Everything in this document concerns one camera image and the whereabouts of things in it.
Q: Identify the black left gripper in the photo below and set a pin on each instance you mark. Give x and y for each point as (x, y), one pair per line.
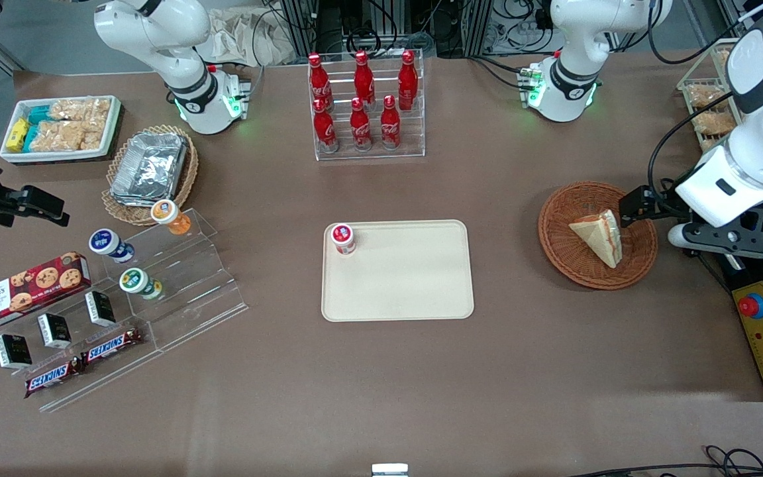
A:
(661, 205)

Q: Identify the triangle sandwich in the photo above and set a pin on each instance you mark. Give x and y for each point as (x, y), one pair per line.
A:
(599, 235)

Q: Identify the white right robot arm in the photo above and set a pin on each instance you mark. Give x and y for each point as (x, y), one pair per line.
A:
(183, 73)

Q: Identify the brown round wicker basket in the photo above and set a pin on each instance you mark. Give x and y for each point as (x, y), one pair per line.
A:
(570, 258)

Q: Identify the white rectangular snack tray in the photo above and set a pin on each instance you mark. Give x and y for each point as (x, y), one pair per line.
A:
(111, 129)

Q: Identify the light oval wicker basket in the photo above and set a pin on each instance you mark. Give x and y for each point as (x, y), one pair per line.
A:
(183, 185)

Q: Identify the beige plastic tray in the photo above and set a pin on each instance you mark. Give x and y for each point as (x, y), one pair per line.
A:
(401, 278)

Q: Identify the blue lid yogurt cup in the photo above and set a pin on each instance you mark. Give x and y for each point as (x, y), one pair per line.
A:
(106, 243)

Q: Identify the teal snack packet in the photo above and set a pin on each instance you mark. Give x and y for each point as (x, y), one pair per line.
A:
(32, 138)
(38, 114)

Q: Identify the bagged rice cracker snack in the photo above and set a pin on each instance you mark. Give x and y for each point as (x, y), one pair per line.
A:
(63, 136)
(80, 109)

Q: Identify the yellow snack packet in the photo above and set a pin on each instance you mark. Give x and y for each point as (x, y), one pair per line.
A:
(17, 134)

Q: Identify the red Walkers cookie box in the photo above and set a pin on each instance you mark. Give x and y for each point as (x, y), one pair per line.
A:
(24, 291)

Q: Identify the stacked foil containers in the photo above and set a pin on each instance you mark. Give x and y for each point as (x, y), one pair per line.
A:
(150, 169)

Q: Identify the small black box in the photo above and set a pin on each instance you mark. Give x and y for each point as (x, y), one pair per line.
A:
(13, 351)
(100, 308)
(54, 331)

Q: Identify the green lid yogurt cup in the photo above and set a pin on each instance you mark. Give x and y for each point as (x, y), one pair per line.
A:
(135, 282)

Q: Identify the orange lid yogurt cup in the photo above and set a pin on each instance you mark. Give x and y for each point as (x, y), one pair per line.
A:
(168, 215)

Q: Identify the black countertop appliance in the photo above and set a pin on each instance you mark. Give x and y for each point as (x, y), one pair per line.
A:
(759, 268)

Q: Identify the Snickers chocolate bar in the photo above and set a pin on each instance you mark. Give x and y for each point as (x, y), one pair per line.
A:
(111, 346)
(53, 379)

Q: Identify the red emergency stop button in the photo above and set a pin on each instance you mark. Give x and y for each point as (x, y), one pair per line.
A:
(752, 306)

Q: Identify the clear acrylic stepped display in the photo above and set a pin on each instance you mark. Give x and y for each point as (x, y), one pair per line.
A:
(196, 278)

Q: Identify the clear acrylic bottle rack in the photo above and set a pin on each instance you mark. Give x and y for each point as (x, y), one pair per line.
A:
(414, 142)

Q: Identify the red cola bottle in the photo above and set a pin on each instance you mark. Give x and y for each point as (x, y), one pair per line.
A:
(319, 79)
(408, 79)
(390, 126)
(360, 129)
(325, 129)
(363, 76)

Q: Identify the beige cloth bag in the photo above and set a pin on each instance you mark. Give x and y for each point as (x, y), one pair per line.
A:
(242, 36)

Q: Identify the red lid yogurt cup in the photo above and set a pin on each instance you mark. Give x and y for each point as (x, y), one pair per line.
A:
(343, 237)

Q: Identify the white block at table edge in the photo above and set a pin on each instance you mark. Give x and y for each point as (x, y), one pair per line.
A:
(389, 470)

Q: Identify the dark aluminium frame rack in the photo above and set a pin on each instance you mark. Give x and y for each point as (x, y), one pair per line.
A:
(342, 23)

